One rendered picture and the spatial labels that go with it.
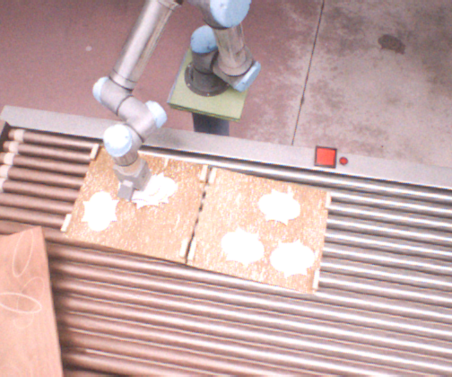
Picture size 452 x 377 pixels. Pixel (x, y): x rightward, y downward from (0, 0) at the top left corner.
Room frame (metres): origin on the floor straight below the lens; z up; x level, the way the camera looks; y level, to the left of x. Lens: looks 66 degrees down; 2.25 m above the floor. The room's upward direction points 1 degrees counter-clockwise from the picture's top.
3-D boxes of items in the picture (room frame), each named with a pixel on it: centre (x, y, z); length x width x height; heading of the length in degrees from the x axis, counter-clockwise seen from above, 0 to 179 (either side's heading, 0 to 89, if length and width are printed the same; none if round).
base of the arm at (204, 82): (1.08, 0.06, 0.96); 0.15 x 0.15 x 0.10
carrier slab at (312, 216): (0.44, -0.11, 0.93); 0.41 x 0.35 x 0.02; 76
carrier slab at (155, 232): (0.54, 0.30, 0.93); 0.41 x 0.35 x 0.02; 77
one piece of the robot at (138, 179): (0.56, 0.30, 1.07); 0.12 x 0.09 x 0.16; 157
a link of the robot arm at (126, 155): (0.59, 0.29, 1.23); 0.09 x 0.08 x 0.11; 140
